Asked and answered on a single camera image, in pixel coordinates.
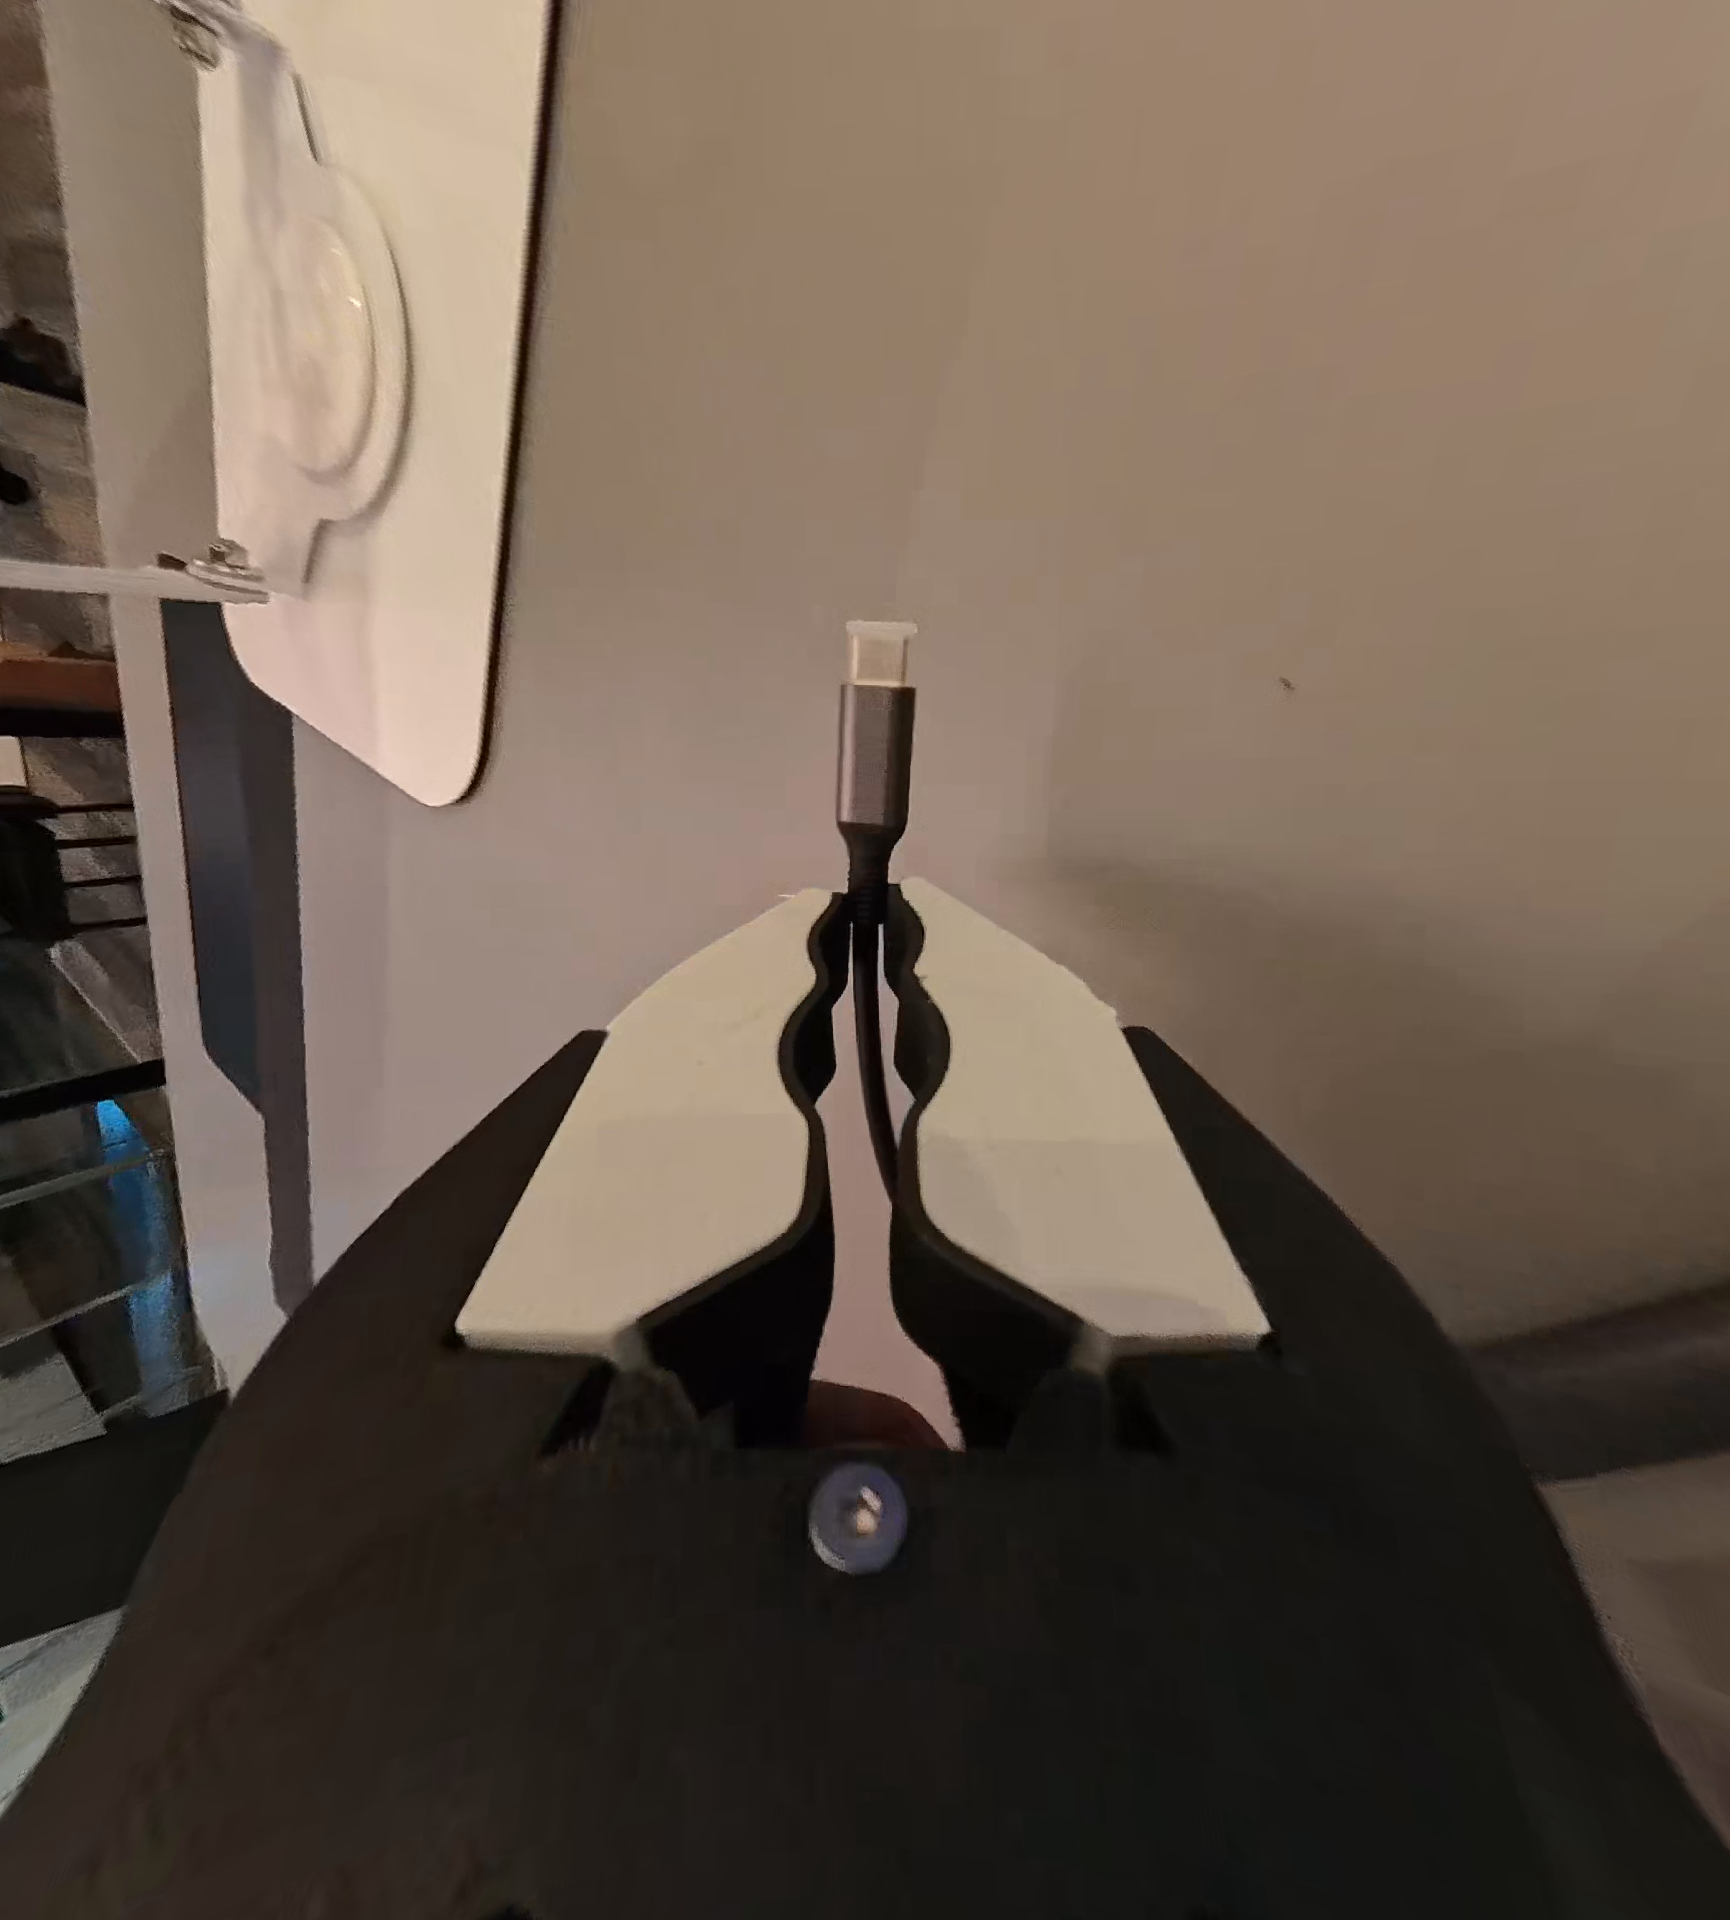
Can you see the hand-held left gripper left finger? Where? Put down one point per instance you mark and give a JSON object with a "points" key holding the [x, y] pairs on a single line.
{"points": [[656, 1139]]}

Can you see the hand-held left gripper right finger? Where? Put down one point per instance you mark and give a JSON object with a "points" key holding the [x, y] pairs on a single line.
{"points": [[1061, 1170]]}

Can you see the white stand with acrylic arms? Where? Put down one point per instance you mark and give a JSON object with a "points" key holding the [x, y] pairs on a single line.
{"points": [[431, 450]]}

